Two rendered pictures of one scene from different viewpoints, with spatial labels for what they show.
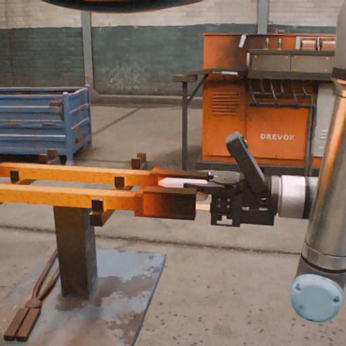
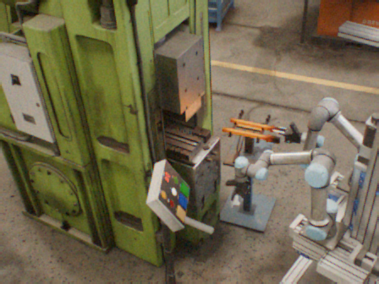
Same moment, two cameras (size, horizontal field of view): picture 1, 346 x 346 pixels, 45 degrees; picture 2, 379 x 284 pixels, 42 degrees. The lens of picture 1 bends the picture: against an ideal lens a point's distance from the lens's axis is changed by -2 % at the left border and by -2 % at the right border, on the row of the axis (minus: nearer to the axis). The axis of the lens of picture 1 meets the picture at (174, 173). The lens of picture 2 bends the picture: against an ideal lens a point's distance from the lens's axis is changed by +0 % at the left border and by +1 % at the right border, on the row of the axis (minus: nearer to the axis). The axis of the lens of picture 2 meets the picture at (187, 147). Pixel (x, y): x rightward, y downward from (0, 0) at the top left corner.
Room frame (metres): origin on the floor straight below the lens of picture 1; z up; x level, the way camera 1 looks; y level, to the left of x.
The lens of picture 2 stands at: (-2.15, -0.14, 3.21)
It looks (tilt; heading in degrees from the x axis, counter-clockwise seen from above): 40 degrees down; 16
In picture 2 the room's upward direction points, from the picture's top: 4 degrees counter-clockwise
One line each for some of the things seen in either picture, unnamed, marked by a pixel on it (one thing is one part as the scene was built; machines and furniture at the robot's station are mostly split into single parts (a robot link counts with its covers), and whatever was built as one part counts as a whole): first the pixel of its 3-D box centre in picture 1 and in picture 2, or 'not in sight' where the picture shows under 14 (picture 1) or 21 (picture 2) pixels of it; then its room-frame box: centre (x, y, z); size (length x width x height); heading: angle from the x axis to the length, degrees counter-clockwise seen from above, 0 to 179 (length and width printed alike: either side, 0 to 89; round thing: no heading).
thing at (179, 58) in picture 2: not in sight; (167, 65); (0.51, 0.71, 1.56); 0.42 x 0.39 x 0.40; 72
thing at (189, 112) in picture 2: not in sight; (167, 100); (0.47, 0.73, 1.32); 0.42 x 0.20 x 0.10; 72
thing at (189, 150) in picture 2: not in sight; (171, 141); (0.47, 0.73, 0.96); 0.42 x 0.20 x 0.09; 72
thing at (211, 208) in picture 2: not in sight; (180, 204); (0.52, 0.72, 0.23); 0.55 x 0.37 x 0.47; 72
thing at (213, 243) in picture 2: not in sight; (206, 239); (0.39, 0.48, 0.01); 0.58 x 0.39 x 0.01; 162
